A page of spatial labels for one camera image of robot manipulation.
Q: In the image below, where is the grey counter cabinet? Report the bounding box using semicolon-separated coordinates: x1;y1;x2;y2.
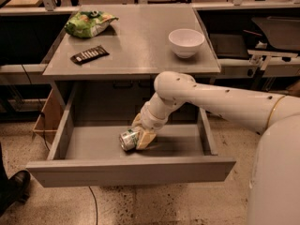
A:
43;4;220;104

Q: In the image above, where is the dark snack bar wrapper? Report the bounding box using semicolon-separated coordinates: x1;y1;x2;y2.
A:
70;45;109;65

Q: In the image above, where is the black shoe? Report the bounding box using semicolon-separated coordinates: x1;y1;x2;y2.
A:
0;170;31;216

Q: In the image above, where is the grey open top drawer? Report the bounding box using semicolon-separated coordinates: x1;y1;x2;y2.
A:
27;82;235;188

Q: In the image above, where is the black floor cable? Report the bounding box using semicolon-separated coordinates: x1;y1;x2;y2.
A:
88;186;99;225

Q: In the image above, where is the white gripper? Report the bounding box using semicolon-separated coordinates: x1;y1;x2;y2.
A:
131;102;167;150

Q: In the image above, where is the green chip bag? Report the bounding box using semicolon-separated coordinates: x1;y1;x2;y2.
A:
65;10;118;38

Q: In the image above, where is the white ceramic bowl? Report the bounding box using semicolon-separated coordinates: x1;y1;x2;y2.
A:
169;28;205;58

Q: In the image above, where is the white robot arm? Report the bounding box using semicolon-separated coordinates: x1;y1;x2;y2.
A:
132;71;300;225

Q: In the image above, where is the green silver 7up can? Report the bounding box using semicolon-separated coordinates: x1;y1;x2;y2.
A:
119;128;140;151

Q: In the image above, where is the brown cardboard box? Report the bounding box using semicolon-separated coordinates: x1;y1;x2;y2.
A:
33;91;63;143

